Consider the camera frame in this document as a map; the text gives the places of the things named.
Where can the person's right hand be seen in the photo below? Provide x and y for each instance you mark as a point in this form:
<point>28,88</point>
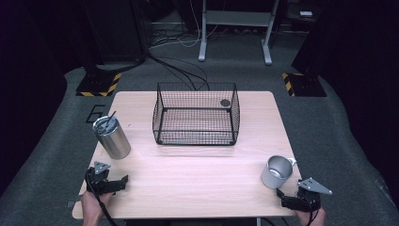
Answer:
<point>309,218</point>

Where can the white metal stand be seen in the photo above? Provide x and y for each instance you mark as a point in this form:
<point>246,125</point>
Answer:
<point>238,18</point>

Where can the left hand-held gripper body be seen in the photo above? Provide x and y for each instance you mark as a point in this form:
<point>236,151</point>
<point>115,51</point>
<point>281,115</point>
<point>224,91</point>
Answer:
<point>99,180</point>

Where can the small white device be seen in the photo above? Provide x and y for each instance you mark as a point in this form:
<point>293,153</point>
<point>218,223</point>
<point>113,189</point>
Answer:
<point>306,13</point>

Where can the person's left hand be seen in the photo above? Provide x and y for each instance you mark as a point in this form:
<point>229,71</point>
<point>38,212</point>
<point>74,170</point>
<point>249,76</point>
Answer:
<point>92,207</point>

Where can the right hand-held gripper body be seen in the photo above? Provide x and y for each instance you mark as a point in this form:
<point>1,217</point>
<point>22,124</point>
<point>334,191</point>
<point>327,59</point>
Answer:
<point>310,197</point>

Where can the black cabinet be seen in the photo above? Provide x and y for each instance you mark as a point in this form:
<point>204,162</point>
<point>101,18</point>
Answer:
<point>116,28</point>

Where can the dark drinking straw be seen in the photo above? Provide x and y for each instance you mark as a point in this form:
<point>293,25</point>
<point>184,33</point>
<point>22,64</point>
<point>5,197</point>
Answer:
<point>111,116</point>

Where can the tall steel tumbler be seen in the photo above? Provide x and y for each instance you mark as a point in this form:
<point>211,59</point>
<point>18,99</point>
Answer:
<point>116,142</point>

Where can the black base with yellow stripes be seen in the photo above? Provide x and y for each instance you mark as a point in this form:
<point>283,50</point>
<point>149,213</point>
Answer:
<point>97,84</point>
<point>306,85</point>

